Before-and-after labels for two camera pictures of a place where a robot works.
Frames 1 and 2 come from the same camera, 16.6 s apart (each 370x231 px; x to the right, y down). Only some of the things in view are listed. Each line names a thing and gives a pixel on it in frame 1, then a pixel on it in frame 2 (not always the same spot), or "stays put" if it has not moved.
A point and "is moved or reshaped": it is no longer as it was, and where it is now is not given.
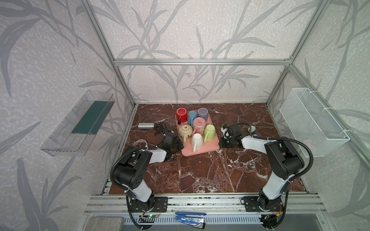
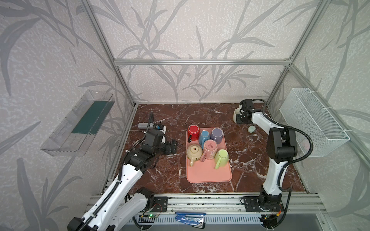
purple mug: x=203 y=112 -> x=217 y=133
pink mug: x=199 y=125 -> x=210 y=149
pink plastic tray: x=196 y=131 is moved or reshaped
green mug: x=209 y=133 -> x=221 y=158
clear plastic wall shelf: x=72 y=135 stays put
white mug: x=197 y=142 -> x=236 y=111
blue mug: x=192 y=114 -> x=204 y=135
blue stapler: x=195 y=220 stays put
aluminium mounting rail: x=211 y=204 stays put
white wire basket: x=310 y=122 stays put
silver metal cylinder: x=146 y=125 stays put
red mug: x=181 y=112 -> x=194 y=130
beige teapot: x=185 y=131 -> x=194 y=152
